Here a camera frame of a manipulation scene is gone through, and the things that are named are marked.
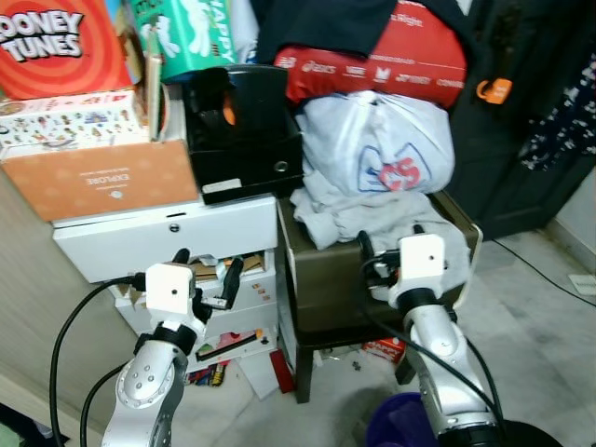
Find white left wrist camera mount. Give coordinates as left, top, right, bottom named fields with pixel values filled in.
left=144, top=264, right=198, bottom=322

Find orange Explore cardboard box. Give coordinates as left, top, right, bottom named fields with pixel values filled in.
left=0, top=138, right=201, bottom=223

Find green Happy print bag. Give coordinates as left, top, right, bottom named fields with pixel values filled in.
left=126, top=0, right=238, bottom=83

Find dark wardrobe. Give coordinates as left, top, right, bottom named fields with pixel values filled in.
left=447, top=0, right=596, bottom=241

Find red packet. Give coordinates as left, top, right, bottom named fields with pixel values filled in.
left=361, top=337, right=407, bottom=364

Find orange Looney Tunes box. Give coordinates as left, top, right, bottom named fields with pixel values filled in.
left=0, top=0, right=131, bottom=102

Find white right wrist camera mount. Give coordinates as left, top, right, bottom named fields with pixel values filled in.
left=389, top=235, right=446, bottom=297

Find thin black floor cable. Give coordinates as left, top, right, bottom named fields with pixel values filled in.
left=489, top=237, right=596, bottom=308

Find grey crumpled cloth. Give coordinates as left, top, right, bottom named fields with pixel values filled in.
left=289, top=172, right=471, bottom=304

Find white drawer unit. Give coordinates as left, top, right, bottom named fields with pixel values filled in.
left=51, top=194, right=280, bottom=378

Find black box-shaped appliance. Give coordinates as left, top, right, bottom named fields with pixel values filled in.
left=182, top=65, right=304, bottom=206

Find white box with cartoon figures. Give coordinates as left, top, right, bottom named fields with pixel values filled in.
left=0, top=88, right=155, bottom=159

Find red sports brand bag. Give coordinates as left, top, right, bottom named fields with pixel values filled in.
left=277, top=2, right=468, bottom=111

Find small paper slip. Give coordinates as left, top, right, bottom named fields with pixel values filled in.
left=568, top=275, right=596, bottom=299

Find orange hanging tag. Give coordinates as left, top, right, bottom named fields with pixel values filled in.
left=475, top=74, right=513, bottom=105

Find white blank paper sheet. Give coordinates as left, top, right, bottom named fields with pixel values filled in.
left=237, top=349, right=280, bottom=400

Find white knotted plastic bag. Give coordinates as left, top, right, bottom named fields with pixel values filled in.
left=296, top=90, right=455, bottom=196

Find purple bin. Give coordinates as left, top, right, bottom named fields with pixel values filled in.
left=366, top=391, right=443, bottom=447

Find brown side table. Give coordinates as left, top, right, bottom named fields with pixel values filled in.
left=277, top=191, right=483, bottom=404

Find dark floral garment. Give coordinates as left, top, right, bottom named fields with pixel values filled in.
left=520, top=51, right=596, bottom=173

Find dark navy jacket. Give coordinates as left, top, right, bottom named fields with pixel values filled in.
left=250, top=0, right=471, bottom=61

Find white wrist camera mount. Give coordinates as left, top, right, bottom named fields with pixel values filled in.
left=389, top=235, right=446, bottom=297
left=144, top=264, right=198, bottom=322

